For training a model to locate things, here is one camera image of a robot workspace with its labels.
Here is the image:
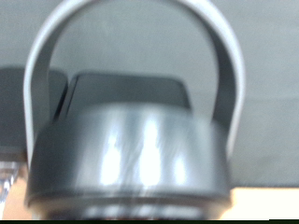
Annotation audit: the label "black Keurig coffee machine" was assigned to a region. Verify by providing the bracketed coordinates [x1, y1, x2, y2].
[0, 0, 247, 221]

